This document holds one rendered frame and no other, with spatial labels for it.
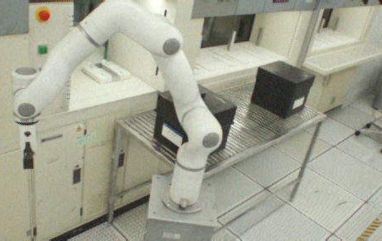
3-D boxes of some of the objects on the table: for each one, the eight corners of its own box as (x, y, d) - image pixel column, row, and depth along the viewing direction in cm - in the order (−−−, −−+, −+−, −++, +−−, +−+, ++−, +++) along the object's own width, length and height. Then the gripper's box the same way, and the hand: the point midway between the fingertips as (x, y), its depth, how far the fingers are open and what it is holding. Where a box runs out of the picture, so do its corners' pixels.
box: (285, 120, 250) (296, 84, 238) (248, 101, 265) (257, 66, 253) (305, 109, 271) (316, 75, 259) (270, 92, 285) (279, 59, 274)
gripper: (14, 103, 130) (17, 146, 138) (13, 130, 116) (16, 176, 124) (38, 102, 133) (39, 146, 141) (40, 129, 119) (41, 175, 127)
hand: (28, 158), depth 132 cm, fingers open, 8 cm apart
